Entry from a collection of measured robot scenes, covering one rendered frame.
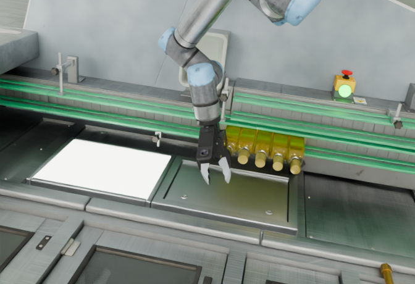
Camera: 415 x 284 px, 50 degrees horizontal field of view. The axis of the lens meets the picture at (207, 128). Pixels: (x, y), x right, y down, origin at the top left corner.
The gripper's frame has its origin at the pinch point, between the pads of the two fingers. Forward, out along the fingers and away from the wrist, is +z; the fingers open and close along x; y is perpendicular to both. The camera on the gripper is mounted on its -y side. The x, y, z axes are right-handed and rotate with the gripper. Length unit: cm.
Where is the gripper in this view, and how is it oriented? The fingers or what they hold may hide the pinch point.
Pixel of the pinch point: (217, 181)
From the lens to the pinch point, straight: 135.4
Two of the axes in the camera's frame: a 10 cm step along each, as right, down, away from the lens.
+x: -9.7, 0.8, 2.3
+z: 1.6, 9.2, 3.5
